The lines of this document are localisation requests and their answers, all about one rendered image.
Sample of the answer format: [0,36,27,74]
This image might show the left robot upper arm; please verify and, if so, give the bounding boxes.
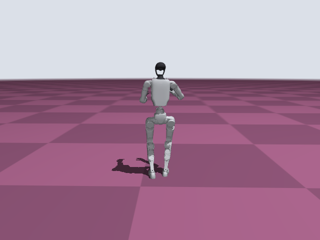
[140,80,152,103]

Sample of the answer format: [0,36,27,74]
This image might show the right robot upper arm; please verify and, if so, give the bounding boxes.
[170,80,184,100]

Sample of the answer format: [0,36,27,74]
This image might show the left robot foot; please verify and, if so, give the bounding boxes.
[148,170,156,179]

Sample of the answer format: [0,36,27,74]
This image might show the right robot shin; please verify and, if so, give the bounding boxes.
[163,142,172,172]

